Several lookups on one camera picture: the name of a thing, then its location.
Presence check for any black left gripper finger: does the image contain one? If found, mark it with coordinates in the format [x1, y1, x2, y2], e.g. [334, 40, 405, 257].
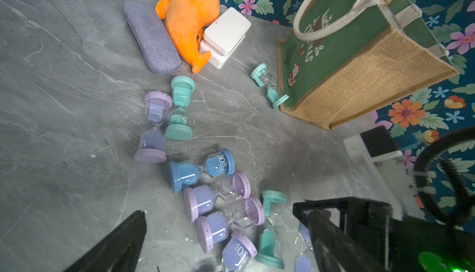
[65, 210, 147, 272]

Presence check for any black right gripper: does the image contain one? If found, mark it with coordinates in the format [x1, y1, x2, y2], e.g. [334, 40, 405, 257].
[293, 197, 393, 272]

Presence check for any teal hourglass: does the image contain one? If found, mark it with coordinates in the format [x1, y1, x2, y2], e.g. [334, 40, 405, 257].
[251, 63, 289, 109]
[255, 190, 288, 270]
[165, 76, 195, 141]

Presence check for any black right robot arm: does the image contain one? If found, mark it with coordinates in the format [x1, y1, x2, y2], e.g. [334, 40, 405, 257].
[293, 127, 475, 272]

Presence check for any purple hourglass second row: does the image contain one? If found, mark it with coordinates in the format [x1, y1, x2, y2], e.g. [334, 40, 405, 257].
[182, 171, 251, 223]

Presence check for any purple hourglass third row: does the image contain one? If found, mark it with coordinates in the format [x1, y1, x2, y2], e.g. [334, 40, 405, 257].
[195, 196, 265, 253]

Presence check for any purple hourglass centre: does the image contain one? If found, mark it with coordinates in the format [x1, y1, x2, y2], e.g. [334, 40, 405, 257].
[222, 229, 257, 272]

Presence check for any purple hourglass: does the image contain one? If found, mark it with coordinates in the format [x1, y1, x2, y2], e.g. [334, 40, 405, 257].
[134, 91, 173, 164]
[222, 229, 257, 272]

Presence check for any purple hourglass upper left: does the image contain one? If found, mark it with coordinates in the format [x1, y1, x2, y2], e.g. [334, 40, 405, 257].
[134, 91, 173, 164]

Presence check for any blue hourglass centre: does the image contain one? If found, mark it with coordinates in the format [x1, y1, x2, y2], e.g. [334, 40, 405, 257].
[168, 148, 236, 194]

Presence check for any jute canvas tote bag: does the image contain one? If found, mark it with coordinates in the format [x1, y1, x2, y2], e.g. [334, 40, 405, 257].
[277, 0, 458, 129]

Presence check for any white rectangular box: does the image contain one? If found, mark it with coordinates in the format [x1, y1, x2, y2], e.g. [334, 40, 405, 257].
[199, 8, 251, 69]

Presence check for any orange plush toy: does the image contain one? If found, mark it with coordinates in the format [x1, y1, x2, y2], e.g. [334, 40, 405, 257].
[155, 0, 220, 74]

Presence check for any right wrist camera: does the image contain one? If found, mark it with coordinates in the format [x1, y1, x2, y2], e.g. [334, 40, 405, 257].
[343, 127, 425, 221]

